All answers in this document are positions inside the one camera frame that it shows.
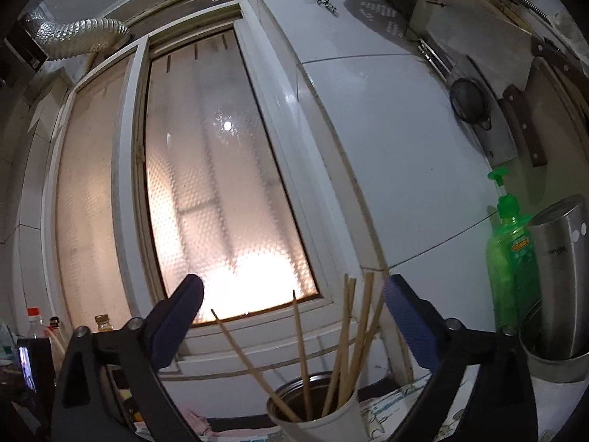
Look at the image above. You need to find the silver flexible duct hose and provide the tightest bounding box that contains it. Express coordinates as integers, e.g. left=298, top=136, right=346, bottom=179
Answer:
left=25, top=11, right=132, bottom=62

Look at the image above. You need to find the red capped clear bottle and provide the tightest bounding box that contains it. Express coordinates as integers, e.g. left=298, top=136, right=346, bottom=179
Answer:
left=25, top=308, right=51, bottom=341

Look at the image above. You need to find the white cup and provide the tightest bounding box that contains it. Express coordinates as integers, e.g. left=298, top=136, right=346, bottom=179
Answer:
left=267, top=380, right=369, bottom=442

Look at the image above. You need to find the green dish soap bottle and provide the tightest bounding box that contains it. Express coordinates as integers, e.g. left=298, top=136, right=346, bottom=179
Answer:
left=487, top=168, right=541, bottom=332

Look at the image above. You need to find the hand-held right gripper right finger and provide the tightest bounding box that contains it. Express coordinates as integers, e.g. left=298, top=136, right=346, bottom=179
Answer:
left=383, top=274, right=539, bottom=442

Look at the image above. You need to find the round metal can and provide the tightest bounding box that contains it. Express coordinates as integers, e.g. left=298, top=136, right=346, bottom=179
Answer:
left=269, top=374, right=343, bottom=420

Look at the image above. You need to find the dark wooden chopstick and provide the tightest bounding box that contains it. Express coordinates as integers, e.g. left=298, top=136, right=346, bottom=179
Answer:
left=292, top=290, right=314, bottom=420

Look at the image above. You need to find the brown handled cleaver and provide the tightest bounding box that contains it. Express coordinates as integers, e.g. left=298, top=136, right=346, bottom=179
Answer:
left=501, top=57, right=589, bottom=169

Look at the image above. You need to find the white frosted glass window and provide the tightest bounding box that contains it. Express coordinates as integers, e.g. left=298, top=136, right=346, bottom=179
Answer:
left=41, top=0, right=392, bottom=378

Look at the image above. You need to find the yellow label sauce bottle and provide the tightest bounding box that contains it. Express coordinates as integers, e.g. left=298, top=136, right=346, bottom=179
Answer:
left=93, top=314, right=143, bottom=429

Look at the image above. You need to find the steel cylinder utensil holder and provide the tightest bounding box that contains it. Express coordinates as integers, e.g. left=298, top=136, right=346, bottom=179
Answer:
left=525, top=194, right=589, bottom=361

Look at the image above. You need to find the metal bowl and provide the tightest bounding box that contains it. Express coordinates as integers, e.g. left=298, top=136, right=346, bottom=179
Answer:
left=519, top=304, right=589, bottom=384

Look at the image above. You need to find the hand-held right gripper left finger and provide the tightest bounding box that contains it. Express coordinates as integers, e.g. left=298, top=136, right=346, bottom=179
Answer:
left=50, top=273, right=205, bottom=442

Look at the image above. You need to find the dark handled knife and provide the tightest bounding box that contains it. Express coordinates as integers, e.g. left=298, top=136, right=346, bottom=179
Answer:
left=529, top=37, right=589, bottom=88

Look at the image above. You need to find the black mesh strainer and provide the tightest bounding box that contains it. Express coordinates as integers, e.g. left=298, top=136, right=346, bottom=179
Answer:
left=448, top=78, right=493, bottom=130

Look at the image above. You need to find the steel cleaver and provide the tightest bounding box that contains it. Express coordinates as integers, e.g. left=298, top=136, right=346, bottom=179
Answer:
left=467, top=55, right=518, bottom=169

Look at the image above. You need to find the wooden cutting board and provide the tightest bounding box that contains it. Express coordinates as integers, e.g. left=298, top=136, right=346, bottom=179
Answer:
left=409, top=0, right=535, bottom=56

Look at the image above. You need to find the pink cloth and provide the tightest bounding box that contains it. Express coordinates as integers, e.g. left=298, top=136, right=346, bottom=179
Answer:
left=177, top=405, right=272, bottom=438

